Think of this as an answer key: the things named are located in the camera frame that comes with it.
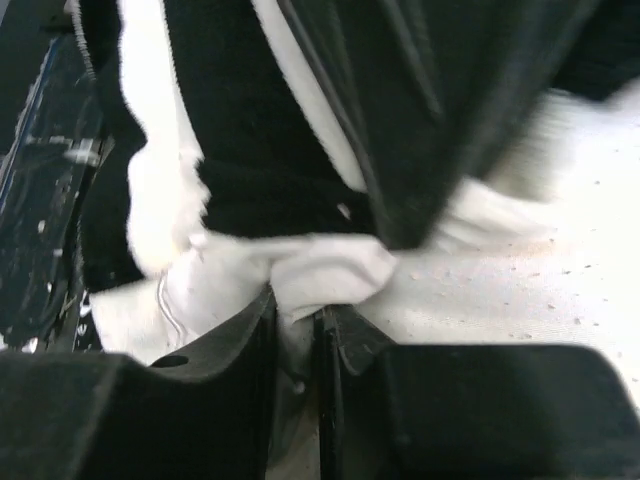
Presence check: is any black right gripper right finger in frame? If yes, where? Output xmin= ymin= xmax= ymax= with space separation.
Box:
xmin=318 ymin=306 xmax=639 ymax=479

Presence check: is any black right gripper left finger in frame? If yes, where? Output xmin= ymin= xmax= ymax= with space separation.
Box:
xmin=1 ymin=290 xmax=277 ymax=480

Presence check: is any white pillow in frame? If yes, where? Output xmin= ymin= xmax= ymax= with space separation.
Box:
xmin=90 ymin=80 xmax=640 ymax=480

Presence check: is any black white striped pillowcase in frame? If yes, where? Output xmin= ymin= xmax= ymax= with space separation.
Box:
xmin=71 ymin=1 xmax=639 ymax=294

